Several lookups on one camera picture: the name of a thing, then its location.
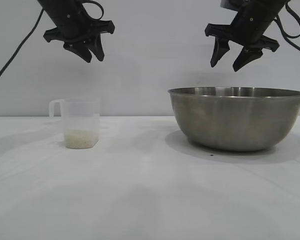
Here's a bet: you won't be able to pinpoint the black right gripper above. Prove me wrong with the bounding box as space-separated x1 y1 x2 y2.
204 4 280 73

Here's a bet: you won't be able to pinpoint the translucent plastic measuring cup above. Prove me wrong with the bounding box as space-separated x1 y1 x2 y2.
48 97 101 150

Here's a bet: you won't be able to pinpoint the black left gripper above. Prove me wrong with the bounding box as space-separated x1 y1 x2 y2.
43 4 115 64

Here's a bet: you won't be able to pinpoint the looped black left gripper cable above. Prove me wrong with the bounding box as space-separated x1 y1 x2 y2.
81 0 105 23

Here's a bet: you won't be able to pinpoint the stainless steel mixing bowl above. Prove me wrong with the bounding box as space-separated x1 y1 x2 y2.
167 86 300 153

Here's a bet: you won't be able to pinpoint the long black left arm cable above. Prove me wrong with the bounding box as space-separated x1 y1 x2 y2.
0 9 45 91

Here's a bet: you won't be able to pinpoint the white uncooked rice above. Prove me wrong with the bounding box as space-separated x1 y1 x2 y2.
64 129 99 150

